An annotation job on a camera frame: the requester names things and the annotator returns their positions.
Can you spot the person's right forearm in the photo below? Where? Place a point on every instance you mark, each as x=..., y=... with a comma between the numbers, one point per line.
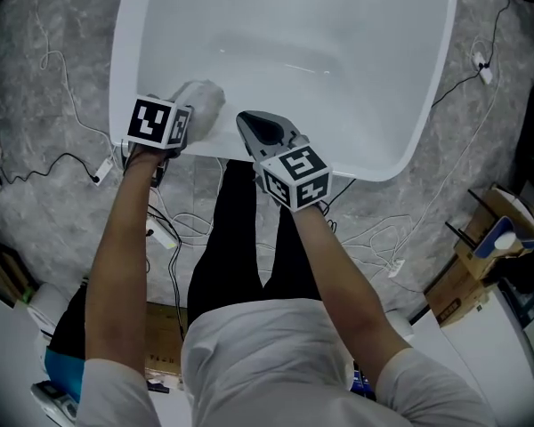
x=338, y=274

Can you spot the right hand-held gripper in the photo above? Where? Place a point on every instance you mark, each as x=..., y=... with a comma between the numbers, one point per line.
x=293, y=180

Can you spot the blue white padded case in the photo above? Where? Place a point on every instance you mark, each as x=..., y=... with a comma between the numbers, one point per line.
x=487, y=243

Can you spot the black antenna router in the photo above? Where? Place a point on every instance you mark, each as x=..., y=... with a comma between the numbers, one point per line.
x=460, y=235

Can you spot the person's black trousers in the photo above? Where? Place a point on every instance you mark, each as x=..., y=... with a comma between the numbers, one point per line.
x=236, y=238

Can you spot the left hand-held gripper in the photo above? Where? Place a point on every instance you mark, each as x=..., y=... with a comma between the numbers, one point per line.
x=149, y=120

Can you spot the white fluffy cleaning cloth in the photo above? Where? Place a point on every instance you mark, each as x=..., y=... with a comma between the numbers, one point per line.
x=207, y=105

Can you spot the person's left forearm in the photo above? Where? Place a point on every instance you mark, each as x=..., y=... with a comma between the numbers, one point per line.
x=115, y=260

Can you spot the white power strip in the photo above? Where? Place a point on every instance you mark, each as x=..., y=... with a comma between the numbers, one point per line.
x=162, y=236
x=103, y=171
x=486, y=76
x=396, y=267

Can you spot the person's white shirt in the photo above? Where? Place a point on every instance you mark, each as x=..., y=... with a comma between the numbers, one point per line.
x=271, y=363

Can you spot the flat cardboard box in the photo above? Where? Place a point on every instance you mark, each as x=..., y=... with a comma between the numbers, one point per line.
x=164, y=340

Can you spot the white bathtub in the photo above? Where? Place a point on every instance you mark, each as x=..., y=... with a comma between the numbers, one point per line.
x=293, y=25

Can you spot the brown cardboard box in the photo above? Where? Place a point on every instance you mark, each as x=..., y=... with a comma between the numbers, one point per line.
x=467, y=256
x=454, y=296

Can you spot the black device blue screen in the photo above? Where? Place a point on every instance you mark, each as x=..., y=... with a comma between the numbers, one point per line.
x=364, y=381

